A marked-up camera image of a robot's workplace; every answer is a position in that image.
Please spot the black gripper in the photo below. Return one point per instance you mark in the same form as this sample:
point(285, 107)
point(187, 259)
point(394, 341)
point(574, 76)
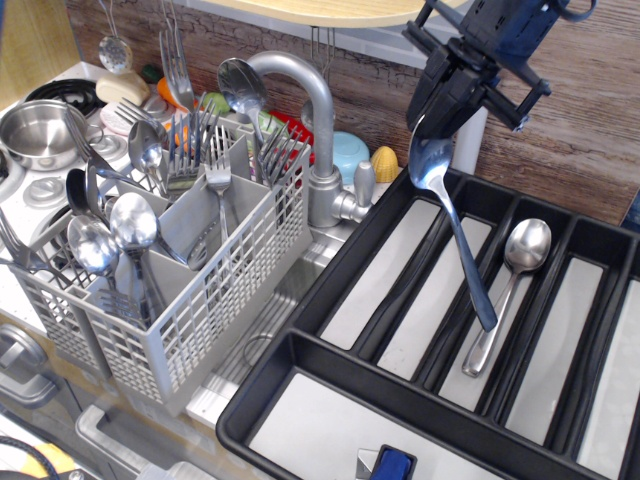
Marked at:
point(477, 59)

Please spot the big steel spoon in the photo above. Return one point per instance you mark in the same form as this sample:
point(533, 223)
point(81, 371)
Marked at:
point(429, 160)

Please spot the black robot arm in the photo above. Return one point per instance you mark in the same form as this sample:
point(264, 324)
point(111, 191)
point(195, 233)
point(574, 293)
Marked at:
point(480, 60)

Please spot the steel spoon in tray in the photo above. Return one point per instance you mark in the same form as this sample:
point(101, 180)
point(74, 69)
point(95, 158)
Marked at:
point(526, 250)

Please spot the upright steel spoon at back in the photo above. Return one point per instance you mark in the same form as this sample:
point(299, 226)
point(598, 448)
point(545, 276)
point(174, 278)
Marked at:
point(246, 94)

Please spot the black cutlery tray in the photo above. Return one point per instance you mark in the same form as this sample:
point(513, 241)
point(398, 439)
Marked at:
point(372, 356)

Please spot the steel spoon back left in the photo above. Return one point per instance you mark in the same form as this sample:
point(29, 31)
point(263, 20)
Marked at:
point(146, 152)

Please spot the grey plastic cutlery basket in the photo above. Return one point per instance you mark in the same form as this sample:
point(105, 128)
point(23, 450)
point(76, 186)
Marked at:
point(252, 233)

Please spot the black plastic spoon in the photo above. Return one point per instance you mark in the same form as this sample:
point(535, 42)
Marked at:
point(76, 194)

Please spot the small steel spoon front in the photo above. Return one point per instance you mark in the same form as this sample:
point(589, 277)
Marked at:
point(93, 247)

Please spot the yellow toy corn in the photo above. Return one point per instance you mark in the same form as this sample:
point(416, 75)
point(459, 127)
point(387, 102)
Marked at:
point(385, 164)

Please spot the light blue bowl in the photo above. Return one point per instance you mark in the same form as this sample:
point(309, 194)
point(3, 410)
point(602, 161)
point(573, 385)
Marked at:
point(348, 151)

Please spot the red toy item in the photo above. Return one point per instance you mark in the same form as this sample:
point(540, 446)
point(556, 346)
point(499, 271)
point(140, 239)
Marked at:
point(295, 127)

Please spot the grey metal faucet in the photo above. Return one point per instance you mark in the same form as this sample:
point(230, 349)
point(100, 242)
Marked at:
point(329, 202)

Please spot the light wooden shelf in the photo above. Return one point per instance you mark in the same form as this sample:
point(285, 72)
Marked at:
point(331, 13)

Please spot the steel fork by faucet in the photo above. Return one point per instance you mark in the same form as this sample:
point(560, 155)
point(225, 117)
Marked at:
point(278, 154)

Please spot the steel sink basin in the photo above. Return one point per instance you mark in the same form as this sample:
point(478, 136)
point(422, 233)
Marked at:
point(212, 397)

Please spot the green toy vegetable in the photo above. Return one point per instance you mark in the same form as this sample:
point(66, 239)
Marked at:
point(218, 101)

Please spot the steel fork centre compartment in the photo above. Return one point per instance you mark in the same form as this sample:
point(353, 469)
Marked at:
point(218, 172)

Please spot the cluster fork back middle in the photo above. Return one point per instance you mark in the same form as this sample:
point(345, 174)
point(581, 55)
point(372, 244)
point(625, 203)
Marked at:
point(187, 146)

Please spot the tall upright steel fork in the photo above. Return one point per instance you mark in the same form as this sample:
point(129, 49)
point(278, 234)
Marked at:
point(174, 60)

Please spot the orange toy vegetable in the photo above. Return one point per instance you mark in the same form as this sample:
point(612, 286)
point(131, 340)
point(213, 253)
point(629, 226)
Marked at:
point(167, 92)

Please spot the cream toy bread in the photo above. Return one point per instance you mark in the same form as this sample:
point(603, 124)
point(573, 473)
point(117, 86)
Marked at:
point(113, 88)

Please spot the hanging slotted skimmer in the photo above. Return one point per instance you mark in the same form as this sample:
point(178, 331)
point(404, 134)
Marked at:
point(114, 53)

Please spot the black stove burner coil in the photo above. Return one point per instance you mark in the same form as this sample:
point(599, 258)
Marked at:
point(79, 93)

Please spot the grey stove knob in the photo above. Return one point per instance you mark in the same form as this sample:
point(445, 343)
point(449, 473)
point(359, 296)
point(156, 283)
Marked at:
point(45, 193)

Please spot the steel pot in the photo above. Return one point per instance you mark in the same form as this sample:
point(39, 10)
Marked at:
point(35, 135)

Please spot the steel fork front left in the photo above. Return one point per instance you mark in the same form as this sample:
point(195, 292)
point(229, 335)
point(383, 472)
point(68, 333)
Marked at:
point(28, 259)

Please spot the yellow object bottom left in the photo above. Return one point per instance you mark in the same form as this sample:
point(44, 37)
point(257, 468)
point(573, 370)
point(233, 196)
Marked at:
point(15, 459)

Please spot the grey metal post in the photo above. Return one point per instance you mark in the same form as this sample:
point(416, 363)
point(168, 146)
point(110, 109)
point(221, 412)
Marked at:
point(468, 142)

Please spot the hanging wire utensil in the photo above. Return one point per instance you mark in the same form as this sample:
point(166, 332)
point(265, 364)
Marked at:
point(322, 49)

